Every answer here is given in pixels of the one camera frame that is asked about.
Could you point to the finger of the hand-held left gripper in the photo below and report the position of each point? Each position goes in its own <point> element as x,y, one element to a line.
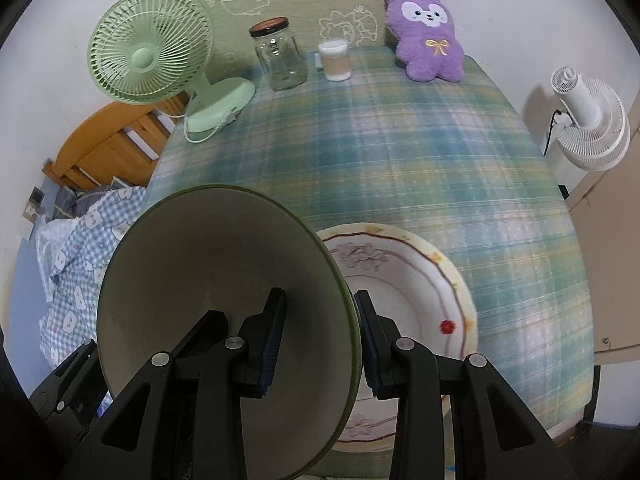
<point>65,395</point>

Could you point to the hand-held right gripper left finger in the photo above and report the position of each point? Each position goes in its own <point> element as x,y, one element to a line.
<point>272,345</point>

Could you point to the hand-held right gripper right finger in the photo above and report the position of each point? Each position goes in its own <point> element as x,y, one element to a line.
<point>367,350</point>

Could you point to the red-patterned white plate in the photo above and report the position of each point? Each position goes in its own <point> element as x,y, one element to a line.
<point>400,305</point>

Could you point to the green-rimmed ceramic bowl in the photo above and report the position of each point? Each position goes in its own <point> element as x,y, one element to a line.
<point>210,260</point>

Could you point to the large yellow-flower plate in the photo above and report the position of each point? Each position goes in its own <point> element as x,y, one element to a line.
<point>436,259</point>

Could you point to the blue checked printed blanket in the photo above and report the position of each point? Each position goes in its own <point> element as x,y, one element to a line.
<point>75,270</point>

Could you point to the grey plaid cloth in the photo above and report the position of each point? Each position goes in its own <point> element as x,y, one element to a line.
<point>70,205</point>

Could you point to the plaid tablecloth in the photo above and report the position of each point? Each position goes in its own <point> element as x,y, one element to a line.
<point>400,160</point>

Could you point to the wooden headboard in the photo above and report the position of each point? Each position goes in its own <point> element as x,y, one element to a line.
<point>100,155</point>

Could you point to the beige wooden door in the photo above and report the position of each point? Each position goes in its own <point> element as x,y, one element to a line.
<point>615,260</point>

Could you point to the glass jar with dark lid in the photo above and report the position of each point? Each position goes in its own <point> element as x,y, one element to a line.
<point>280,65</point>

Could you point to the cotton swab container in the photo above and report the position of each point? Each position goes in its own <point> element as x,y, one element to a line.
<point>335,65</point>

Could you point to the small white bottle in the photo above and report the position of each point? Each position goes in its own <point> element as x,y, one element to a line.
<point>319,60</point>

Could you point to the purple plush toy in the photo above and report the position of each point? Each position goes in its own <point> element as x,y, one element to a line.
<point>425,45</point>

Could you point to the white fan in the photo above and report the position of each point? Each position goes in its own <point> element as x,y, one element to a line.
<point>595,135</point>

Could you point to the green desk fan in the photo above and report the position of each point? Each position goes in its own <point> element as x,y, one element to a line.
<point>145,57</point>

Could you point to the dark wall socket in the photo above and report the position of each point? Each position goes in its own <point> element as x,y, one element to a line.
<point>36,195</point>

